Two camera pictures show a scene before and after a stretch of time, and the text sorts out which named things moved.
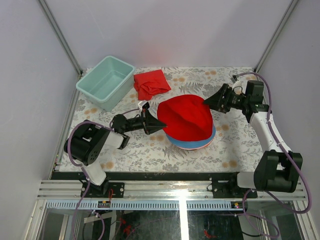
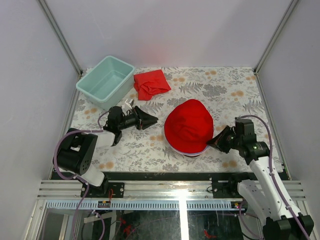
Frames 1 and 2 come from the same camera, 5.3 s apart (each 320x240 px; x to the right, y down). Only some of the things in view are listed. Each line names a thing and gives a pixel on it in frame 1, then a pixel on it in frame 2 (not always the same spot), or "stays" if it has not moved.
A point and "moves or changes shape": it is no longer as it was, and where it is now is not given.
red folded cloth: [149, 83] stays
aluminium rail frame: [193, 195] stays
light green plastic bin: [107, 83] stays
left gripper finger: [153, 129] → [148, 121]
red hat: [187, 117] moves or changes shape
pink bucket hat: [203, 147] → [190, 154]
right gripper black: [217, 98] → [218, 140]
